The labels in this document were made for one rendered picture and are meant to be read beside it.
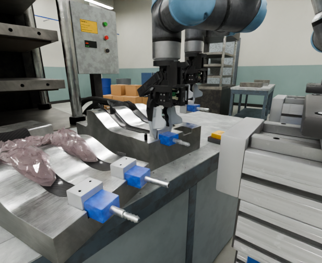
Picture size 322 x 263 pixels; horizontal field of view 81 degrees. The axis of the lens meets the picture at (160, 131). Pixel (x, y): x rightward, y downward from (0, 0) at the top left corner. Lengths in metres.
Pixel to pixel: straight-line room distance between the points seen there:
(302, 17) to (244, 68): 1.84
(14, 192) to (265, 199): 0.41
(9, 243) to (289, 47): 6.94
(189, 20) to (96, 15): 1.08
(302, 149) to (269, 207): 0.08
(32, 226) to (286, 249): 0.36
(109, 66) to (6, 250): 1.20
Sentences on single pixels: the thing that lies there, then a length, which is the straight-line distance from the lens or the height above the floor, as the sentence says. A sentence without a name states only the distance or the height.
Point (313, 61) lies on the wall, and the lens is 6.96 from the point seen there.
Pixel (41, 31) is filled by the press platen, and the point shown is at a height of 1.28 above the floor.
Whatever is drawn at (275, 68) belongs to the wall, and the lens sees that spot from 6.94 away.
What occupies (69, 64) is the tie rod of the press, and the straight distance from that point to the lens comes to 1.18.
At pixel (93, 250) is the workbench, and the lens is 0.53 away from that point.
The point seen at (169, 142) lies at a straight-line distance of 0.53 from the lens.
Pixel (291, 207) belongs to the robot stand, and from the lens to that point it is 0.29.
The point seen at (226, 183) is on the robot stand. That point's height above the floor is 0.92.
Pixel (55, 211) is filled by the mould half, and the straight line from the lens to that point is 0.38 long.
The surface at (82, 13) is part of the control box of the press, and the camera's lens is 1.40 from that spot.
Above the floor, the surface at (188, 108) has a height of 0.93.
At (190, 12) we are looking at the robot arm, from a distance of 0.40.
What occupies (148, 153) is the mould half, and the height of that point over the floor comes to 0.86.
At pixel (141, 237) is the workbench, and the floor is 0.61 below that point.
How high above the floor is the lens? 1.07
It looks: 17 degrees down
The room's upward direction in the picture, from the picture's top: straight up
